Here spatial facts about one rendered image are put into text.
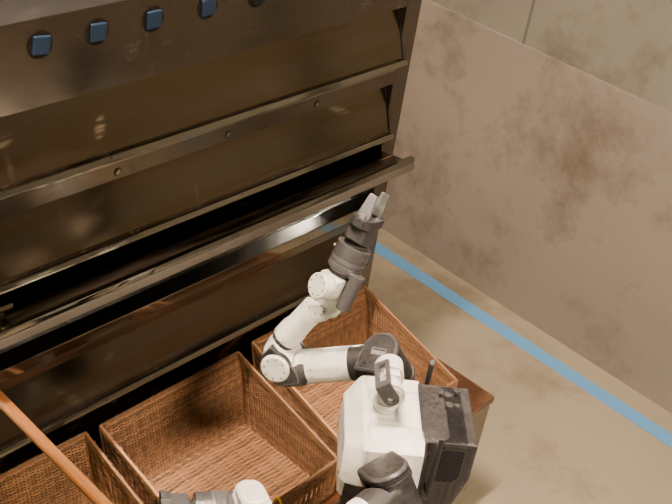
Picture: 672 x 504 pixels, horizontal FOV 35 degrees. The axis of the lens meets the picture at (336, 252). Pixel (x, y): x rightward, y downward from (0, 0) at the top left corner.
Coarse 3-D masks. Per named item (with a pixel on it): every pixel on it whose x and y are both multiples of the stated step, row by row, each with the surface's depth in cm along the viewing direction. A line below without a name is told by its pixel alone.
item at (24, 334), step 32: (352, 160) 343; (384, 160) 343; (288, 192) 319; (320, 192) 320; (352, 192) 323; (192, 224) 299; (224, 224) 299; (128, 256) 281; (160, 256) 281; (32, 288) 264; (64, 288) 265; (128, 288) 267; (64, 320) 255
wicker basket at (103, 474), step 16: (64, 448) 296; (80, 448) 300; (96, 448) 298; (32, 464) 289; (80, 464) 302; (96, 464) 301; (112, 464) 297; (0, 480) 283; (16, 480) 287; (32, 480) 290; (48, 480) 295; (64, 480) 299; (96, 480) 305; (112, 480) 298; (0, 496) 284; (16, 496) 288; (32, 496) 292; (48, 496) 296; (64, 496) 300; (80, 496) 304; (112, 496) 301; (128, 496) 294
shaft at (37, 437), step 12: (0, 396) 257; (0, 408) 256; (12, 408) 254; (12, 420) 253; (24, 420) 251; (24, 432) 250; (36, 432) 249; (36, 444) 248; (48, 444) 246; (48, 456) 245; (60, 456) 244; (60, 468) 242; (72, 468) 241; (72, 480) 240; (84, 480) 239; (84, 492) 237; (96, 492) 236
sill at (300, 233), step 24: (336, 216) 353; (264, 240) 335; (288, 240) 337; (216, 264) 320; (240, 264) 323; (168, 288) 307; (192, 288) 311; (96, 312) 293; (120, 312) 295; (144, 312) 300; (48, 336) 282; (72, 336) 284; (96, 336) 290; (0, 360) 272; (24, 360) 273; (48, 360) 280
